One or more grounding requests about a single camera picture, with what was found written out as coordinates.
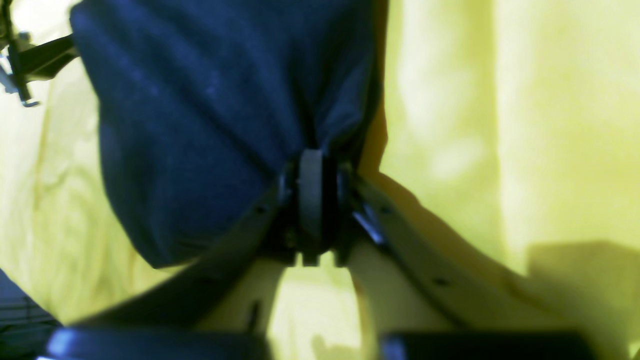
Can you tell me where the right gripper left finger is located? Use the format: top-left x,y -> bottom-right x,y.
42,149 -> 326,360

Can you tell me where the dark navy T-shirt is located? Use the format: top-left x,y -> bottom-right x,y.
70,0 -> 380,269

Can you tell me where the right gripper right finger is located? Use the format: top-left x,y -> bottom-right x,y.
323,161 -> 597,360

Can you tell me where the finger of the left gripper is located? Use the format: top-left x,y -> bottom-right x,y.
0,0 -> 78,109

